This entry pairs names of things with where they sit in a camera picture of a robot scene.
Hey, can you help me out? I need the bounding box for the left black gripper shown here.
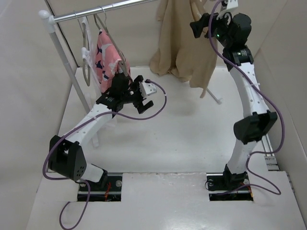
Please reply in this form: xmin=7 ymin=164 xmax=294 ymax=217
xmin=121 ymin=77 xmax=153 ymax=113

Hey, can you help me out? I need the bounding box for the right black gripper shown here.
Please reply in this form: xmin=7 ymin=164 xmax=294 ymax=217
xmin=190 ymin=8 xmax=233 ymax=47

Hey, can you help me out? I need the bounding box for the beige t shirt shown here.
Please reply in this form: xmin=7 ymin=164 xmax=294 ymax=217
xmin=149 ymin=0 xmax=217 ymax=98

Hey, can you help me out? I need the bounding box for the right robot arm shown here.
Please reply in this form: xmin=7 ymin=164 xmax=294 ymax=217
xmin=190 ymin=13 xmax=278 ymax=191

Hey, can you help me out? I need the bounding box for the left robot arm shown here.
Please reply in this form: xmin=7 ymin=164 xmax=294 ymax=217
xmin=47 ymin=74 xmax=157 ymax=190

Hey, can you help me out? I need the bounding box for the pink shark print shirt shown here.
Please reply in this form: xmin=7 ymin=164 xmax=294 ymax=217
xmin=95 ymin=30 xmax=123 ymax=92

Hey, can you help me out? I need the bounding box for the grey hanger with pink shirt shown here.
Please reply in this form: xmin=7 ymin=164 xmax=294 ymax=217
xmin=93 ymin=6 xmax=128 ymax=77

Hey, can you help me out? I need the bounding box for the grey hanger with tank top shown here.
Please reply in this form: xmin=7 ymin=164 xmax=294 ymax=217
xmin=78 ymin=16 xmax=91 ymax=87

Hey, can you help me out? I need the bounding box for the white tank top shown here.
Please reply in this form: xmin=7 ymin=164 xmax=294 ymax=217
xmin=88 ymin=29 xmax=109 ymax=96

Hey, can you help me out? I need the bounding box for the white clothes rack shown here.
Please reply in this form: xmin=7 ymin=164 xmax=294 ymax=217
xmin=38 ymin=0 xmax=224 ymax=148

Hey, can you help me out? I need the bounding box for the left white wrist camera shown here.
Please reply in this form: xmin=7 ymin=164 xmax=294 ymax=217
xmin=140 ymin=82 xmax=157 ymax=99

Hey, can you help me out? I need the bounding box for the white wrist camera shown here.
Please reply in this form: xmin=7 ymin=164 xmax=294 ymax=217
xmin=140 ymin=82 xmax=157 ymax=99
xmin=217 ymin=0 xmax=238 ymax=19

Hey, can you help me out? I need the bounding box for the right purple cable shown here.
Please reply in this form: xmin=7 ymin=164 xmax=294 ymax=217
xmin=208 ymin=0 xmax=285 ymax=196

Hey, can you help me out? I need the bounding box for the purple cable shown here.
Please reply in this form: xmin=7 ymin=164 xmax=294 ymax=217
xmin=208 ymin=0 xmax=285 ymax=196
xmin=42 ymin=79 xmax=168 ymax=229

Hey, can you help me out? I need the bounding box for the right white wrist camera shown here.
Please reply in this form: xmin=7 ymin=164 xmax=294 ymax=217
xmin=217 ymin=0 xmax=238 ymax=19

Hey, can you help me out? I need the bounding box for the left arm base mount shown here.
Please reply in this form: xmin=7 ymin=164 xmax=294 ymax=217
xmin=89 ymin=173 xmax=123 ymax=202

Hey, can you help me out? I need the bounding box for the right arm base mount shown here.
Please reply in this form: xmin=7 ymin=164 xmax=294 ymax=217
xmin=205 ymin=173 xmax=253 ymax=201

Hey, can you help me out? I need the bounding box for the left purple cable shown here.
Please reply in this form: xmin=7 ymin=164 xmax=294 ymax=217
xmin=42 ymin=79 xmax=168 ymax=229

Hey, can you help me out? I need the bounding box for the aluminium rail on right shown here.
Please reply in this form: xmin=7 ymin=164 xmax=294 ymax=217
xmin=238 ymin=67 xmax=281 ymax=171

